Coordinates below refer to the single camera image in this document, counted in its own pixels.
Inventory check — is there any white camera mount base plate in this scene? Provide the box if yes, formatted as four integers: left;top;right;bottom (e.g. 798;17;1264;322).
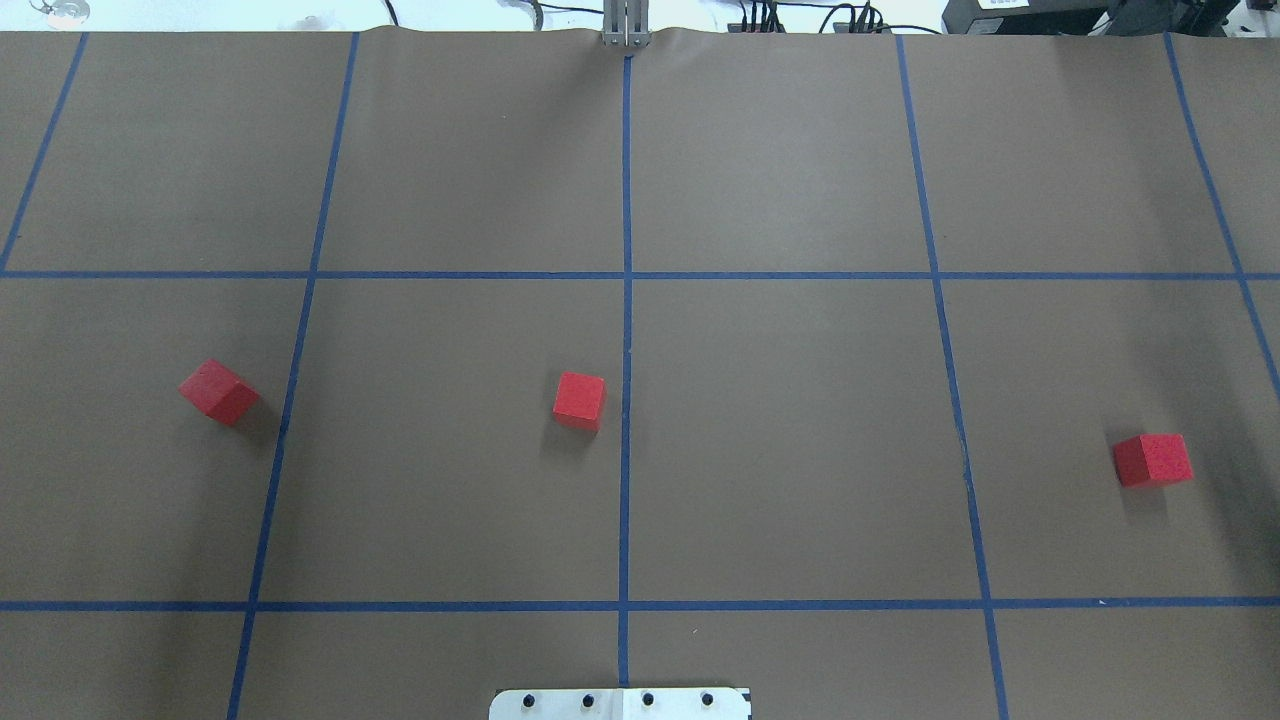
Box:
488;687;753;719

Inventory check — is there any red block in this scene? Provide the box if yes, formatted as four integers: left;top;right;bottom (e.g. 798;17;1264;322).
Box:
178;357;260;427
552;372;607;433
1111;434;1196;489

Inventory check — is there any aluminium frame post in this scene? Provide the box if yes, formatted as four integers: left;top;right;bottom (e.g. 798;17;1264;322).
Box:
602;0;652;49

